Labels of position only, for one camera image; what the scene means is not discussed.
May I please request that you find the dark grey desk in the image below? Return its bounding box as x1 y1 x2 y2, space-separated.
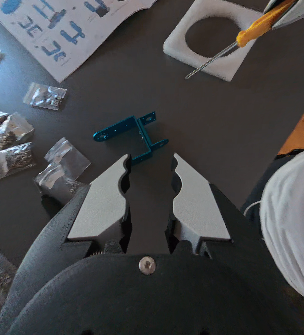
0 0 304 335

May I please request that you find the printed instruction sheet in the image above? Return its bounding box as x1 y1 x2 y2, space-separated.
0 0 158 84

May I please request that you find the group of clear screw bags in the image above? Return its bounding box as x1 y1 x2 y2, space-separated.
0 47 92 306

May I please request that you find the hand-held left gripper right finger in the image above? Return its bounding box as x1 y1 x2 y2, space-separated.
165 153 232 254

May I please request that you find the blue metal bracket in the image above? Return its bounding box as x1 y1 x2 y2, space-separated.
93 111 169 167

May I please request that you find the white foam square with hole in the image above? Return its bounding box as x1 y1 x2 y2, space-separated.
163 0 264 83

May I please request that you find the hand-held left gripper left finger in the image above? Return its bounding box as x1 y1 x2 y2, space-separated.
68 154 132 253

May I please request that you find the yellow-handled screwdriver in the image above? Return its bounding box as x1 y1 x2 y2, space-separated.
185 0 297 80

